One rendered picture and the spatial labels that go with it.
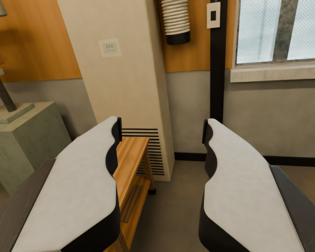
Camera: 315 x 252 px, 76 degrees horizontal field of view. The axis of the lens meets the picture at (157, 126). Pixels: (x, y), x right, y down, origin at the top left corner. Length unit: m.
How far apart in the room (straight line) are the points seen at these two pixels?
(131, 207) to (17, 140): 0.91
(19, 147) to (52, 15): 0.98
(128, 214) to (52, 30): 1.45
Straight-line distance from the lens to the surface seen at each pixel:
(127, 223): 1.39
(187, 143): 1.86
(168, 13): 1.33
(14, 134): 1.69
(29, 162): 1.80
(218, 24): 1.39
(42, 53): 2.01
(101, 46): 1.36
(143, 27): 1.25
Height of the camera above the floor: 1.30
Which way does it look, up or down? 31 degrees down
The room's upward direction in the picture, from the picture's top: 9 degrees counter-clockwise
